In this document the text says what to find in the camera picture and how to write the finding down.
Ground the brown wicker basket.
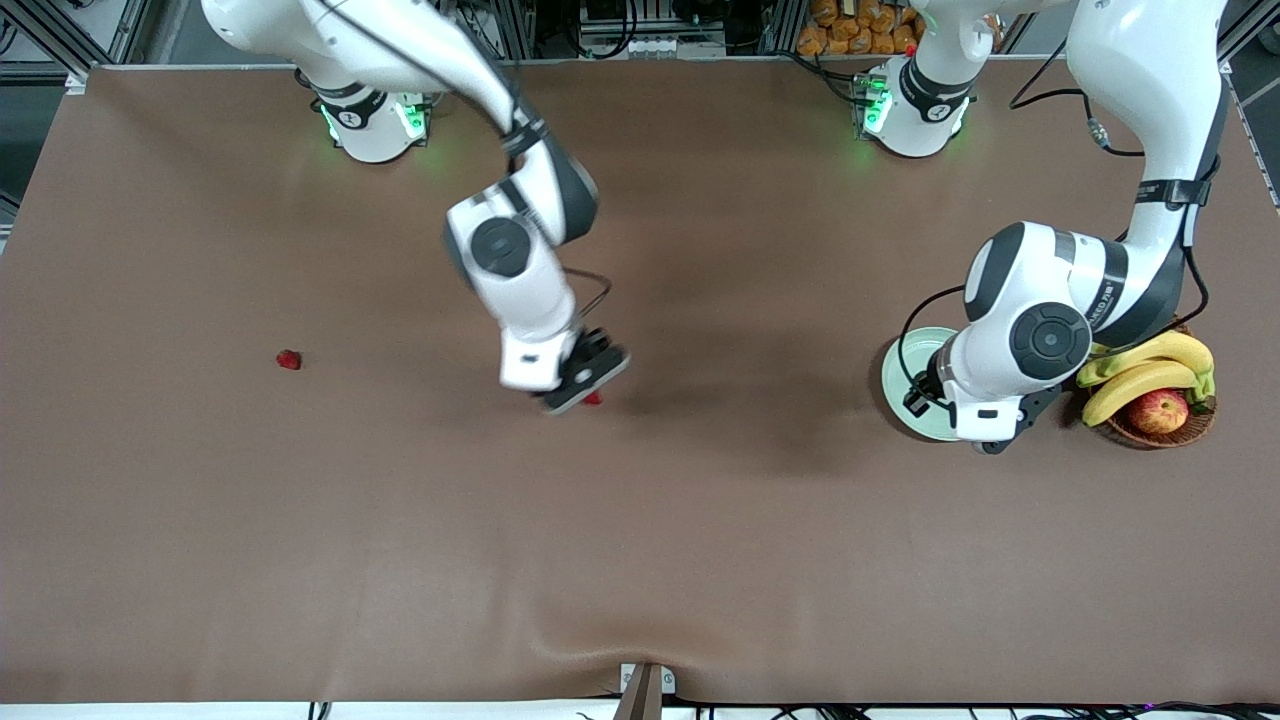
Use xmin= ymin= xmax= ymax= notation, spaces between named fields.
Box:
xmin=1085 ymin=320 xmax=1218 ymax=449

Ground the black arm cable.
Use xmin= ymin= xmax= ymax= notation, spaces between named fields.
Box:
xmin=897 ymin=35 xmax=1216 ymax=406
xmin=325 ymin=0 xmax=613 ymax=336

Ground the pile of orange bread rolls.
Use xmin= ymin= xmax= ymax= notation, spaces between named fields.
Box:
xmin=795 ymin=0 xmax=926 ymax=56

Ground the pale green round plate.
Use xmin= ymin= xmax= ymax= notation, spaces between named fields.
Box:
xmin=880 ymin=327 xmax=966 ymax=443

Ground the brown table cover mat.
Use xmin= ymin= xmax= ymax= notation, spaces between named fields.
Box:
xmin=0 ymin=58 xmax=1280 ymax=706

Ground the grey metal mount bracket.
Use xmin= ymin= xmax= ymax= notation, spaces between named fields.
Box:
xmin=612 ymin=662 xmax=677 ymax=720

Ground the aluminium corner frame profile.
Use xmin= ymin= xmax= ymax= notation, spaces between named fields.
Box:
xmin=1215 ymin=0 xmax=1280 ymax=76

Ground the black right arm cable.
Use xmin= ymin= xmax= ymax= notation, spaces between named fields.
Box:
xmin=325 ymin=0 xmax=613 ymax=336

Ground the yellow banana bunch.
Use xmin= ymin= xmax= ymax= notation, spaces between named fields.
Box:
xmin=1075 ymin=330 xmax=1218 ymax=429

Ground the white connector block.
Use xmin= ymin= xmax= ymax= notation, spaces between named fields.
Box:
xmin=578 ymin=35 xmax=728 ymax=59

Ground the aluminium profile post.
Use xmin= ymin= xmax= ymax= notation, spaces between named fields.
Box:
xmin=765 ymin=0 xmax=806 ymax=56
xmin=495 ymin=0 xmax=536 ymax=59

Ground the aluminium frame structure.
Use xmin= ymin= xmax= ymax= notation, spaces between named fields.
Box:
xmin=0 ymin=0 xmax=151 ymax=71

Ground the red yellow apple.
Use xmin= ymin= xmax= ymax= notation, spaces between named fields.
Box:
xmin=1127 ymin=390 xmax=1191 ymax=436

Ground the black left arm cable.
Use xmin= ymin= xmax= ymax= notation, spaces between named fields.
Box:
xmin=897 ymin=35 xmax=1216 ymax=406

